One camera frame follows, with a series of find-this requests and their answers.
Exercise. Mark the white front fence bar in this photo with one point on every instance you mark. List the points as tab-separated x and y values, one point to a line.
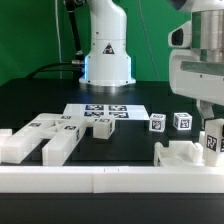
38	179

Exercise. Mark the white chair seat part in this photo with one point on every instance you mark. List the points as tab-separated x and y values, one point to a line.
178	153

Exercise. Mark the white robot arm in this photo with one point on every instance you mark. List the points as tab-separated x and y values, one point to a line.
108	65

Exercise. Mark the white fiducial marker sheet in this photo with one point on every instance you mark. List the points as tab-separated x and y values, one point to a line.
121	112

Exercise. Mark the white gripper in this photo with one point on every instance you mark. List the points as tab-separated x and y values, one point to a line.
204	81

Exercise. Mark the white tagged cube right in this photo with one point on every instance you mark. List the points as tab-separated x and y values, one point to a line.
182	121

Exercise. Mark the white right fence bar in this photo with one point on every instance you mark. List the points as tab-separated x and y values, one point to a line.
201	137

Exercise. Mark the white tagged cube left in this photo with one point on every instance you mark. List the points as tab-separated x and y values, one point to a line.
157	122

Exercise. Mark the white left fence block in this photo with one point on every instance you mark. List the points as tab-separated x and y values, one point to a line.
4	135

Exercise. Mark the white chair back part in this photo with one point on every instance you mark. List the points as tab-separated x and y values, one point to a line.
63	133

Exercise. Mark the white fence bar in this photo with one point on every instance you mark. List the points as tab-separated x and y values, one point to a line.
38	179
201	137

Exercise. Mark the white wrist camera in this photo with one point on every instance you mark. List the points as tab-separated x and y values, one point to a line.
181	37

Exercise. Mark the white tagged cube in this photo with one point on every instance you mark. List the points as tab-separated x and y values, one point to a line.
157	122
182	121

